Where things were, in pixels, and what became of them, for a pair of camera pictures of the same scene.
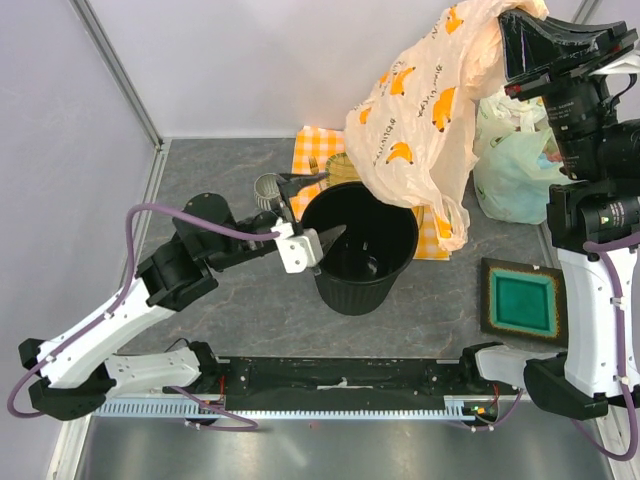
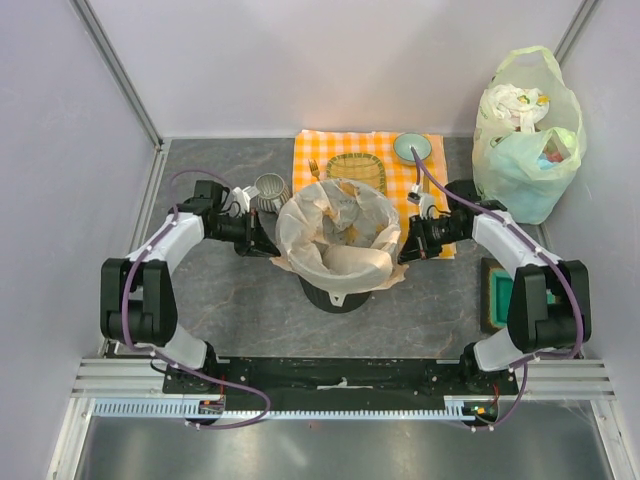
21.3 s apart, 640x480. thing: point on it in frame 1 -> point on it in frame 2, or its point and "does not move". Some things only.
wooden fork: x=313 y=164 does not move
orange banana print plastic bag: x=410 y=139 -> x=339 y=236
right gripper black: x=551 y=55 -> x=417 y=246
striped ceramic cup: x=266 y=188 does not move
